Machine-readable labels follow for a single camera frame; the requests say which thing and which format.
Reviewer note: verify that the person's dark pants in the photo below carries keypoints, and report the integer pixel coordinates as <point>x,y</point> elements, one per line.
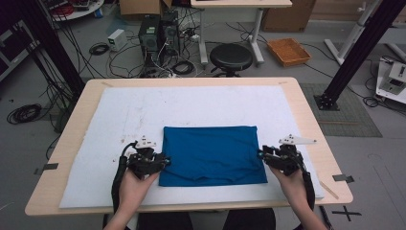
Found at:
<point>249,221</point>

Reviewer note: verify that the black metal post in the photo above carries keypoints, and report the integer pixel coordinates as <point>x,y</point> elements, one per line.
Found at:
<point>52,48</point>
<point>360,48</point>

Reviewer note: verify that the grey tape strip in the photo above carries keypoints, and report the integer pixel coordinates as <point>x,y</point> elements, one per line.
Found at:
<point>49,166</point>
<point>342,178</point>

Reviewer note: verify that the white machine on base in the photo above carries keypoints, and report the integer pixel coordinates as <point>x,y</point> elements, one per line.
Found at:
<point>394,80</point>

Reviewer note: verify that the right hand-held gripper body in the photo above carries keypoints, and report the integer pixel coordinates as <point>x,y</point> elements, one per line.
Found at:
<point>285,159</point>

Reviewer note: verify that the grey metal rack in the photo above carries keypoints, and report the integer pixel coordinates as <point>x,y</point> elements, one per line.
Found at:
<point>16,54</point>

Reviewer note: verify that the small white power supply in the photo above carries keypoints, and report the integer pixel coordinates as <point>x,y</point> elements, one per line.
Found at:
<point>117,39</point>

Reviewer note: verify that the cardboard box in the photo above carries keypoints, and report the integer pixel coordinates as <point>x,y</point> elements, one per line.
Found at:
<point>287,16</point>
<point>140,7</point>

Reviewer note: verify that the white metal stand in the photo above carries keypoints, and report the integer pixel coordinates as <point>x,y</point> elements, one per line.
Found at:
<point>351,35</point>

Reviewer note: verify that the orange tray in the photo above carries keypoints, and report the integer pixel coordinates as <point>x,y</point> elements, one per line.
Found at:
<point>288,51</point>

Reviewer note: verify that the round white table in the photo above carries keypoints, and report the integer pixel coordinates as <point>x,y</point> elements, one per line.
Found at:
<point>86,9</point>

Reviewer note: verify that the white table mat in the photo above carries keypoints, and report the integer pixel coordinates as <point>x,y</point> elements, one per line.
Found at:
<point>178,102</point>

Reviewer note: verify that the grey floor mat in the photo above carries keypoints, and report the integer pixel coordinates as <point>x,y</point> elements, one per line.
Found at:
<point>354,105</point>

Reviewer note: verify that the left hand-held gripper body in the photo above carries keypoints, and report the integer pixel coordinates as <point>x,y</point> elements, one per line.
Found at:
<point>143,163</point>

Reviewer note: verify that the light wooden table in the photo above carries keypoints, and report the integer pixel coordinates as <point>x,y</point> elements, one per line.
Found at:
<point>52,188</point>

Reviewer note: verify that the person's left hand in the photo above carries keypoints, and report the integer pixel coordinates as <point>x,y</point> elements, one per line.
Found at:
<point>135,191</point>

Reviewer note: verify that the person's right hand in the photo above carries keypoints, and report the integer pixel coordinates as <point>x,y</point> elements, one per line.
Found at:
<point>292,188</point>

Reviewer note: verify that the blue t-shirt with white print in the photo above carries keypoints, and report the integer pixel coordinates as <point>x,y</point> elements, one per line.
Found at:
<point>210,156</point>

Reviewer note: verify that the black round stool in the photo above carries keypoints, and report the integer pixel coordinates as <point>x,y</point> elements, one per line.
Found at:
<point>231,57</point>

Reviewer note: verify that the white desk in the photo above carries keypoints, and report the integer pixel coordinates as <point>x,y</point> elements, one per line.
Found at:
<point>242,3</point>

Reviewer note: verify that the thin wooden stick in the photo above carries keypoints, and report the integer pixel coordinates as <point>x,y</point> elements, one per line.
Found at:
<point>329,190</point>

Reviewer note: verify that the black computer tower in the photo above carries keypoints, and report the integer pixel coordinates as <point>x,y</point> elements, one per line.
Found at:
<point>170,33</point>
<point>149,38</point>

